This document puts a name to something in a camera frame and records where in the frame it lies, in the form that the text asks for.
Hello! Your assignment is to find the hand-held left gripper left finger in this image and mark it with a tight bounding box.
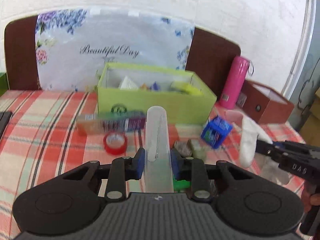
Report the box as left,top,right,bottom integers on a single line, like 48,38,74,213
62,147,146,204

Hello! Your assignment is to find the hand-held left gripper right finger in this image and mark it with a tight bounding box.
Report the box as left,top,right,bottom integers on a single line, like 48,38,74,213
170,148,255,203

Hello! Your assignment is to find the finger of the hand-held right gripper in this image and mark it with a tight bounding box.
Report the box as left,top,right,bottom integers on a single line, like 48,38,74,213
255,141,285,160

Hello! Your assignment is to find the steel wool scrubber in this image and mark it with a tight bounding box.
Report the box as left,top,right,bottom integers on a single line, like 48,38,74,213
174,141,192,157

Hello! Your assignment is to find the red tape roll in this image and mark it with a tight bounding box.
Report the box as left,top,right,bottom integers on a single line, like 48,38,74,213
103,131,128,155

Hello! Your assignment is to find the clear plastic toothbrush case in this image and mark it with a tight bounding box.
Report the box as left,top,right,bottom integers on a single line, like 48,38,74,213
144,106,174,193

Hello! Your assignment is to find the teal gold long box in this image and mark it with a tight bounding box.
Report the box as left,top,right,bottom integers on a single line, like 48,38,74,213
76,110,147,136

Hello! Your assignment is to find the blue soap pack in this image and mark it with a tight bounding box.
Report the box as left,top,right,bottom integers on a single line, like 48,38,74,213
201,116,233,150

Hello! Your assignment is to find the light green cardboard box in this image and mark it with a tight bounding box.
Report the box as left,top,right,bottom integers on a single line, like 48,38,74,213
97,63,217,125

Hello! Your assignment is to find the yellow green box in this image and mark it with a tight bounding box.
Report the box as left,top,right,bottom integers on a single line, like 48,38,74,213
171,81,203,97

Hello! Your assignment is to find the person's right hand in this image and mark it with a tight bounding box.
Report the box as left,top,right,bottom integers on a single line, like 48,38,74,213
303,182,316,213

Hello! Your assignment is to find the brown cardboard box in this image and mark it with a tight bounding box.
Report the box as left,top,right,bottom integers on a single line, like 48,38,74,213
237,79,295,125

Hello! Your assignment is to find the pink thermos bottle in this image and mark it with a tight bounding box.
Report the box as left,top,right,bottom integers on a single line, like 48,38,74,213
219,56,255,110

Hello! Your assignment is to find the plaid blanket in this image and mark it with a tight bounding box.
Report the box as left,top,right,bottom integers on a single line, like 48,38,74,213
0,89,307,240

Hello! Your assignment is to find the brown wooden headboard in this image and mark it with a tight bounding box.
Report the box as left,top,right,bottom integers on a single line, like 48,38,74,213
4,15,242,97

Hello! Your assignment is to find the floral plastic bag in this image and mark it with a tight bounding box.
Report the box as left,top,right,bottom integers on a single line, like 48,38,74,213
35,9,195,92

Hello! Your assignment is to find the black phone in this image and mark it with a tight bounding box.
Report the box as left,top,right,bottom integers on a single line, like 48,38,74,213
0,111,13,137

